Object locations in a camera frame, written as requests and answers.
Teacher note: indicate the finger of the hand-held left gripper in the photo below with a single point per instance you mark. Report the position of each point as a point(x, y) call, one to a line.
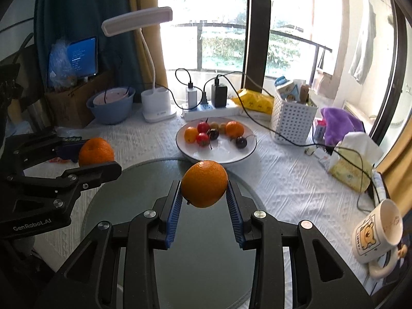
point(69, 151)
point(96, 172)

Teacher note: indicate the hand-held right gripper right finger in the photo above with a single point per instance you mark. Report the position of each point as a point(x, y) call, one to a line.
point(236, 222)

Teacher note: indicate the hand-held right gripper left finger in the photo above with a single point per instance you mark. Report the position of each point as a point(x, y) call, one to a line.
point(172, 219)

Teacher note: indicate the orange mandarin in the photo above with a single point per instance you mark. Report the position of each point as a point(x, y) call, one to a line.
point(235, 128)
point(96, 151)
point(204, 183)

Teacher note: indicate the grey round tray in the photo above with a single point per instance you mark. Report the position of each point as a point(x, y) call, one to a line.
point(199, 264)

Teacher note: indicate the white round plate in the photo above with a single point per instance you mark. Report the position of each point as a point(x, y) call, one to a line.
point(222, 154)

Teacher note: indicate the cardboard box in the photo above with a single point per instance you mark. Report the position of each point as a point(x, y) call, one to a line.
point(70, 106)

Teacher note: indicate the blue plastic bowl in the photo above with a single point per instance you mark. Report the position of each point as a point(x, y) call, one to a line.
point(111, 112)

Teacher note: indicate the white textured tablecloth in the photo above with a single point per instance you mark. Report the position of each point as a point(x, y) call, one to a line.
point(283, 180)

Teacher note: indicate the pink bowl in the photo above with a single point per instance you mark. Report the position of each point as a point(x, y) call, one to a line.
point(109, 98)

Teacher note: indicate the small orange kumquat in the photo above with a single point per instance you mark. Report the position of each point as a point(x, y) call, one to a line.
point(191, 134)

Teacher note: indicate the crumpled blue plastic bag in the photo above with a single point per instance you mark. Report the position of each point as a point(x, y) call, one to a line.
point(59, 64)

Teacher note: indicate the white desk lamp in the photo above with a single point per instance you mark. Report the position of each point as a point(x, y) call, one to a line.
point(157, 103)

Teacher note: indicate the tablet with blue screen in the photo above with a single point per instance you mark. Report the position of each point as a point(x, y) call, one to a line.
point(83, 56)

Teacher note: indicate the small yellow plum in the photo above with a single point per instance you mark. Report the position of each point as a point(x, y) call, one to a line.
point(214, 125)

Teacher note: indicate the small white sachet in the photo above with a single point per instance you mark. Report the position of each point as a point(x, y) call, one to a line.
point(318, 157)

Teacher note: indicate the white power strip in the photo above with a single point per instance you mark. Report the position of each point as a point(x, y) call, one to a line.
point(209, 112)

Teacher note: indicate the white perforated basket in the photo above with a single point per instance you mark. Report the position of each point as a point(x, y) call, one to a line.
point(293, 122)

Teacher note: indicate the white charger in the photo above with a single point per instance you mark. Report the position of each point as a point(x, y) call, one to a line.
point(192, 98)

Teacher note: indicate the yellow wipes packet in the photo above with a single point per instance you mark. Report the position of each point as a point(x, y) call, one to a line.
point(254, 101)

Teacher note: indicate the yellow-green tissue pack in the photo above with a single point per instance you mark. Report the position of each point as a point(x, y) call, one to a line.
point(347, 170)

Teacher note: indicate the red and white box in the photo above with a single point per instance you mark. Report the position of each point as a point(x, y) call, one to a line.
point(319, 130)

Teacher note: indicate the black plug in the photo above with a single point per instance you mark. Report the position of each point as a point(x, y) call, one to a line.
point(204, 99)

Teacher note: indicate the black charger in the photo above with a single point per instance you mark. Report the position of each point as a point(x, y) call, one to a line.
point(219, 96)

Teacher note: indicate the white mug with bear print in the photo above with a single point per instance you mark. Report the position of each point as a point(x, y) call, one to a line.
point(373, 238)

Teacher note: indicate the printed tissue pack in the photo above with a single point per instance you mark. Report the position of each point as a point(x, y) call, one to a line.
point(289, 91)

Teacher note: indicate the purple towel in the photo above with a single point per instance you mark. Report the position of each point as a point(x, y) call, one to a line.
point(341, 124)

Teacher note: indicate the dark blue curtain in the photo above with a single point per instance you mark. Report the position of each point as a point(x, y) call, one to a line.
point(80, 6)

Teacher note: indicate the brown pouch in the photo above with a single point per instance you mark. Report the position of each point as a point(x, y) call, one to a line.
point(305, 93)

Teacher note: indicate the blue roll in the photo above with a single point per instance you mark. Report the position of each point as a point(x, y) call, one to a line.
point(280, 82)

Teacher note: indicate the white tube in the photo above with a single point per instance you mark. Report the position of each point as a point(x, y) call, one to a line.
point(383, 186)

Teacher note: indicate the black balcony railing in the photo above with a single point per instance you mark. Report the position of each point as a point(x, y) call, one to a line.
point(199, 48)

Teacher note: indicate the white boxy appliance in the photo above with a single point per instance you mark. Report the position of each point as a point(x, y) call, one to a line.
point(357, 112)

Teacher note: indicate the yellow curtain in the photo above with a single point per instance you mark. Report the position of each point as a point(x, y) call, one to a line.
point(144, 0)
point(399, 161)

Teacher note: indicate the hanging pale shirt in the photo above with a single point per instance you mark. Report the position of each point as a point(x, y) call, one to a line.
point(363, 45)

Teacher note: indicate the beige wall box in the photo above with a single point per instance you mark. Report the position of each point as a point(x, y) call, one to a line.
point(323, 82)

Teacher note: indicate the black window post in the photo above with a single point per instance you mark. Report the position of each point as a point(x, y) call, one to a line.
point(259, 32)

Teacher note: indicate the black door frame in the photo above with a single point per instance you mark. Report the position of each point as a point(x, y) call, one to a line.
point(391, 70)

